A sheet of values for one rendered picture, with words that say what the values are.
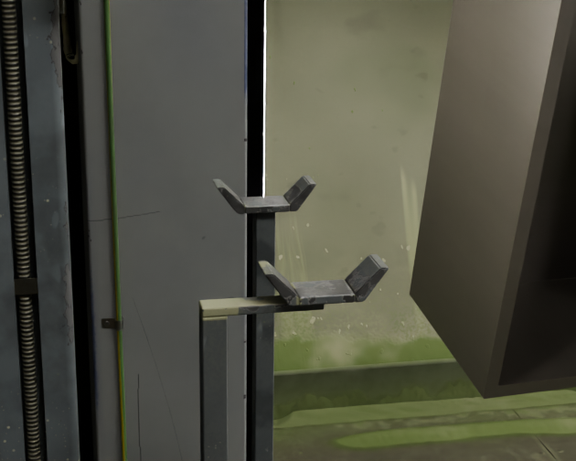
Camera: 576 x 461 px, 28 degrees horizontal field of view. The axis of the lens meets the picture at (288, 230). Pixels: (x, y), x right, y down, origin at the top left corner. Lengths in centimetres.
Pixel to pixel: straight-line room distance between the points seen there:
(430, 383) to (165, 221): 174
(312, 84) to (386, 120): 22
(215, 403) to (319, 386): 213
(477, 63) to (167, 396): 89
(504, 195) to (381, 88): 122
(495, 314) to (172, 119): 89
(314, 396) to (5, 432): 209
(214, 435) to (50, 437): 13
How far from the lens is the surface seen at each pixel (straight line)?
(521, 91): 186
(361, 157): 302
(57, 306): 78
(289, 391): 285
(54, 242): 77
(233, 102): 127
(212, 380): 73
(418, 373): 293
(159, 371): 136
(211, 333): 72
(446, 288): 216
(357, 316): 290
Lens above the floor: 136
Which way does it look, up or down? 18 degrees down
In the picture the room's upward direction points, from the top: 1 degrees clockwise
